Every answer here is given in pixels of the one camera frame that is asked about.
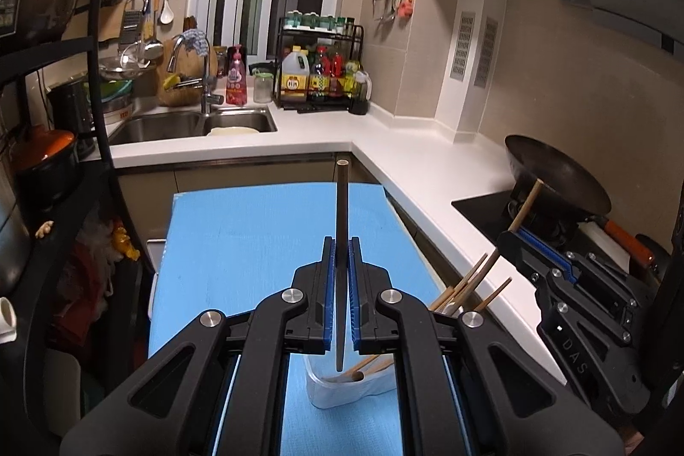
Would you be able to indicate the steel sink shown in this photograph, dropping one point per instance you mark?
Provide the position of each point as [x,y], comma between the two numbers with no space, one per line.
[186,124]

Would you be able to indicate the black spice rack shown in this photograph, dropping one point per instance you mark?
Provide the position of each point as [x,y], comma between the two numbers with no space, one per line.
[334,49]

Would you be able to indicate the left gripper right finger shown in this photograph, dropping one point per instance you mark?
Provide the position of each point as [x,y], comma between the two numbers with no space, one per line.
[465,387]

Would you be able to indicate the black wok red handle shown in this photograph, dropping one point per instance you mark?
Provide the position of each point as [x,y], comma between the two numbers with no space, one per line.
[572,186]

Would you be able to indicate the black storage shelf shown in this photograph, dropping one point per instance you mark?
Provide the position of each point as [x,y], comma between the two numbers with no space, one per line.
[81,305]

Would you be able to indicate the orange pot lid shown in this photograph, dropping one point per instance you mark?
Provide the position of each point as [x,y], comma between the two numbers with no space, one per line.
[41,146]

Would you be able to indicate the clear plastic utensil holder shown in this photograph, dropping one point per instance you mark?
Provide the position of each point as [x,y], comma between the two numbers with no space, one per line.
[417,370]

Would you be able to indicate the blue table mat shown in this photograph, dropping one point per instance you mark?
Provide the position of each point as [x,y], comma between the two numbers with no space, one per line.
[228,249]

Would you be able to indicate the hanging white ladle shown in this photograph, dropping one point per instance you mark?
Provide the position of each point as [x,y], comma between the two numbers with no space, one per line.
[166,16]

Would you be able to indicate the yellow oil jug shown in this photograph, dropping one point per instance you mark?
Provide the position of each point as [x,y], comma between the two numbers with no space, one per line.
[294,74]

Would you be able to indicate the chrome sink faucet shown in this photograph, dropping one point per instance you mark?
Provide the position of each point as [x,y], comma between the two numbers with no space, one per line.
[191,73]

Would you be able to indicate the red dish soap bottle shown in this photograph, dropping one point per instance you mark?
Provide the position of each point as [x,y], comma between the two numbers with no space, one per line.
[236,80]

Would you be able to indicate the glass jar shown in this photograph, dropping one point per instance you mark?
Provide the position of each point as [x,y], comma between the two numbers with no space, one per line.
[263,87]

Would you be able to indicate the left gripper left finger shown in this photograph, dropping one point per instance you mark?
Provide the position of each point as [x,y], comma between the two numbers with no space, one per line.
[219,385]

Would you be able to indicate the white paper roll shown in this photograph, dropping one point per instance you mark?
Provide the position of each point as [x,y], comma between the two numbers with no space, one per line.
[8,322]

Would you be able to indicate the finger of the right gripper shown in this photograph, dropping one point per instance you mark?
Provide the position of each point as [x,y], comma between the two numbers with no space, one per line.
[577,263]
[534,263]

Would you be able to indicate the wooden chopstick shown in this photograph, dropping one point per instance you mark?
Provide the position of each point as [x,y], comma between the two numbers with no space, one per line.
[341,258]
[377,367]
[450,293]
[348,376]
[492,296]
[483,269]

